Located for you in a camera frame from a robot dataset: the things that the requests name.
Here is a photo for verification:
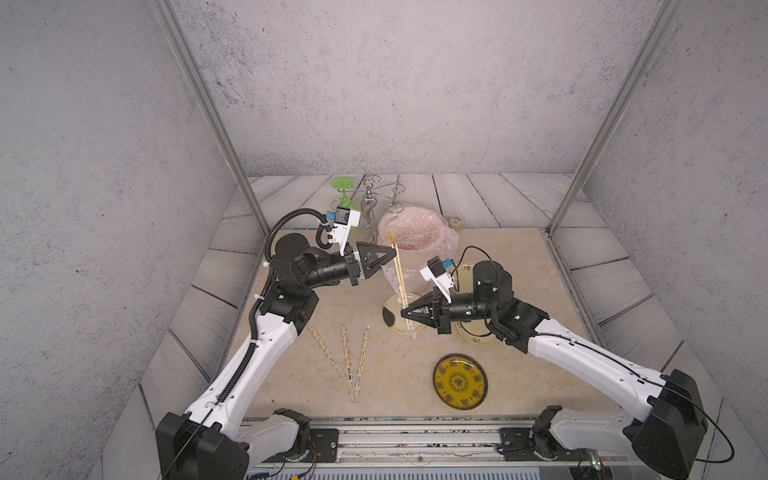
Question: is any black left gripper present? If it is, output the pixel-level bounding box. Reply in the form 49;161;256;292
297;244;392;293

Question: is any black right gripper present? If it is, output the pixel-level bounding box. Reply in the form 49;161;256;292
401;290;498;338

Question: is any chopsticks pair four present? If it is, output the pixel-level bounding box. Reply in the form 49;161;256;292
385;231;409;308

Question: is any chopsticks pair two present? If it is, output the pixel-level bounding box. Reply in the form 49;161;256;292
340;324;353;396

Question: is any chopsticks pair one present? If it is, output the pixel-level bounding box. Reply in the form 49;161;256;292
308;325;346;378

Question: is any chopsticks pair three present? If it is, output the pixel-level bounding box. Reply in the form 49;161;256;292
352;326;370;403

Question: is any clear plastic wrapper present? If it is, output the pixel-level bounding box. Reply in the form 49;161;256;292
395;264;417;339

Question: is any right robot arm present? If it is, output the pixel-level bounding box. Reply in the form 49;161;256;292
401;256;737;479

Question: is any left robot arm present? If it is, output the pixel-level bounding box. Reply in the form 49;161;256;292
155;207;396;479

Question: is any white trash bin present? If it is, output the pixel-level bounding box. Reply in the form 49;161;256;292
377;206;458;295

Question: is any large cream oval plate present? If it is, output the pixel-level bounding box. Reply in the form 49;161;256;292
456;319;498;346

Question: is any yellow patterned round plate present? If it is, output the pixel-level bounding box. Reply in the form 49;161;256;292
432;354;488;411

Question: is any green plastic goblet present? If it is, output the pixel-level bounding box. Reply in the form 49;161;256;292
331;177;359;210

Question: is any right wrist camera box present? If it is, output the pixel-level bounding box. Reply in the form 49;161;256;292
419;256;455;304

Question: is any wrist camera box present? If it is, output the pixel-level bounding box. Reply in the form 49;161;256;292
419;256;455;304
326;207;361;254

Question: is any chrome wire cup rack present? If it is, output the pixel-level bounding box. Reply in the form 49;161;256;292
356;174;406;243

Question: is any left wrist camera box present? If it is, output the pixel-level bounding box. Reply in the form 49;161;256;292
326;207;361;254

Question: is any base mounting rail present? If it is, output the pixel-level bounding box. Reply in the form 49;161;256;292
239;413;601;480

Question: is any metal corner post left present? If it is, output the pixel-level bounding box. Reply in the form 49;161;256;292
149;0;269;234

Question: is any metal corner post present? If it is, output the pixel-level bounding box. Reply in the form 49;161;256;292
149;0;269;234
546;0;683;238

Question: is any metal corner post right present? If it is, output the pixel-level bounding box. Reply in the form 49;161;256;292
546;0;683;238

